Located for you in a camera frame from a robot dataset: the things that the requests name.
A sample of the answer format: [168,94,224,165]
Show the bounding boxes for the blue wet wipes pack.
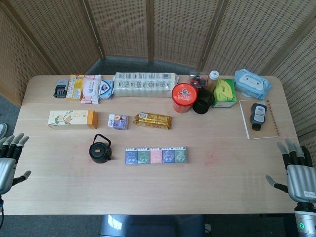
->
[234,69,273,100]

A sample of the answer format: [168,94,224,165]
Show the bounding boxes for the gold foil biscuit pack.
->
[133,112,172,130]

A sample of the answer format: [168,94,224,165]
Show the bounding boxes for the cream orange floral box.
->
[47,110,98,130]

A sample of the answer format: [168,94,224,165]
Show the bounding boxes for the dark robot base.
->
[98,214,206,237]

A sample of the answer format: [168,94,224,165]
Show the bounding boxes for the large clear tissue multipack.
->
[112,72,181,97]

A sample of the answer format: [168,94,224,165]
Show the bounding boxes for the multicolour tissue packet strip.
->
[124,146,191,166]

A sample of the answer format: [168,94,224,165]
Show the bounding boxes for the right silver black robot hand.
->
[265,138,316,204]

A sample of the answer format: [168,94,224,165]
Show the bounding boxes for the perforated wooden folding screen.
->
[0,0,316,165]

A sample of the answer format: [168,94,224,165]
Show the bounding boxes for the white blue soap pack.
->
[98,79,115,100]

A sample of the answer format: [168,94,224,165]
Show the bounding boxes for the small purple snack box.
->
[107,114,129,131]

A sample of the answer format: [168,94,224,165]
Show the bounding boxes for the green tissue box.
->
[211,79,237,109]

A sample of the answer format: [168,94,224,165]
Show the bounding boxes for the black grey stapler box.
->
[52,79,70,99]

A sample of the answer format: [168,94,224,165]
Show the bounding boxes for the dark squeeze bottle white label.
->
[249,102,267,131]

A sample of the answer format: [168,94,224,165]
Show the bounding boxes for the clear plastic box red items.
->
[189,71,208,88]

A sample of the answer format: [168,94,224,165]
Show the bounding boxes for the kraft spiral notebook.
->
[238,99,280,140]

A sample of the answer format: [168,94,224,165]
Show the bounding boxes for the white capped amber bottle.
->
[206,70,220,92]

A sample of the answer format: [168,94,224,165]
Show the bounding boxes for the black cylindrical cup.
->
[192,88,215,115]

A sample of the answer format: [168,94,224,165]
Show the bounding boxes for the red lidded round canister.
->
[171,82,199,115]

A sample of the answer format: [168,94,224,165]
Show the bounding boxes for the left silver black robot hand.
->
[0,133,32,195]

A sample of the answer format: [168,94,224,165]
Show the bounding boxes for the pink wet wipes pack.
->
[80,74,102,105]

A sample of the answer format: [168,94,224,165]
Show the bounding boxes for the black cast iron teapot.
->
[89,133,112,164]

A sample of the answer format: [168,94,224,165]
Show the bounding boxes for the yellow white printed box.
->
[65,74,85,101]

